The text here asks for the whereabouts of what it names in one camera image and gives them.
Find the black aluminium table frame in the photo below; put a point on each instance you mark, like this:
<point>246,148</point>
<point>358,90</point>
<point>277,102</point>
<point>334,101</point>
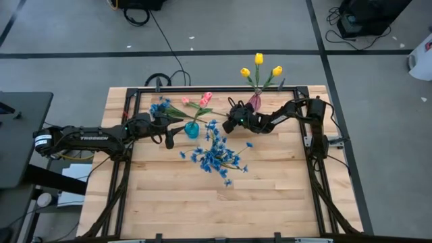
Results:
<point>229,89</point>

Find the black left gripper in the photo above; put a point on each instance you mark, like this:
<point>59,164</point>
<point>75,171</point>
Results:
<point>160,125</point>

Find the black equipment case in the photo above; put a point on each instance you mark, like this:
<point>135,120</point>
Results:
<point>141,3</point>

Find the blue artificial flower bunch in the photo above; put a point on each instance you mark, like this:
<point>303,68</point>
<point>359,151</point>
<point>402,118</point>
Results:
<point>212,125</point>
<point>216,158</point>
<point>156,108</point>

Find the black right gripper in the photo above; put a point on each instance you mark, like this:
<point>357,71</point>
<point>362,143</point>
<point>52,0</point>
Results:
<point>244,119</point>

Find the purple glass vase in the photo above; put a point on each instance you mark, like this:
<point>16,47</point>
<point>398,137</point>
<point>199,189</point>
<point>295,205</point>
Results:
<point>255,102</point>

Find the white round object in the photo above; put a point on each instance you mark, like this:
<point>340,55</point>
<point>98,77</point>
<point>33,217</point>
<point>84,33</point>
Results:
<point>44,199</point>

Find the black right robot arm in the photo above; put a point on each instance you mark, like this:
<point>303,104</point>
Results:
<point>317,128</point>

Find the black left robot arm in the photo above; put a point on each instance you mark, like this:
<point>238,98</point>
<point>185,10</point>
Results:
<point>94,138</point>

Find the large black equipment box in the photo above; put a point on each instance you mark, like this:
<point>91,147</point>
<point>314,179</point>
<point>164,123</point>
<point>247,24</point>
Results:
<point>371,17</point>

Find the white paper sheet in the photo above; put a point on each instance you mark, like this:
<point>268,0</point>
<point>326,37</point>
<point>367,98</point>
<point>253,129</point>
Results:
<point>81,170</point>

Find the silver mounting plate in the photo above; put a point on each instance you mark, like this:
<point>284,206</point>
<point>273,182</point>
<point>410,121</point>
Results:
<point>308,141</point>

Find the white plastic bin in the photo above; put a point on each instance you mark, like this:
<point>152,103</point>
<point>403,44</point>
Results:
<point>422,64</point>

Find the teal glass vase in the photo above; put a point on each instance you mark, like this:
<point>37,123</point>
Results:
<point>191,131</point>

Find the black desk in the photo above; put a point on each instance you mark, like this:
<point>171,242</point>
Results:
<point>17,152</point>

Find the black support beam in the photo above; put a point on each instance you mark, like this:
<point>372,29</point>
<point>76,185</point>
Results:
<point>54,179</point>

